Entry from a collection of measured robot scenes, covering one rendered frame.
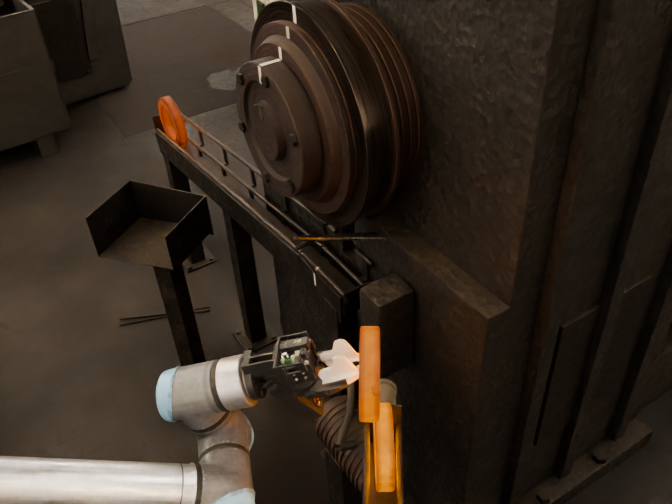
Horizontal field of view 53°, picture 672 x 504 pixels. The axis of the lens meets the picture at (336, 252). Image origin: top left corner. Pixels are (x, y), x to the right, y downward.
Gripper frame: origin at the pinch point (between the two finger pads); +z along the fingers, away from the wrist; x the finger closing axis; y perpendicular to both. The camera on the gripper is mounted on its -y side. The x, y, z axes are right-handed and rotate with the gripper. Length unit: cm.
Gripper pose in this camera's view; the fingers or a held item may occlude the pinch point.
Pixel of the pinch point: (368, 365)
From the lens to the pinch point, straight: 112.8
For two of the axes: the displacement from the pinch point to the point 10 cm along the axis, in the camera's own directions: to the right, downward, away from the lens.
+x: 0.5, -6.2, 7.8
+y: -3.2, -7.5, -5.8
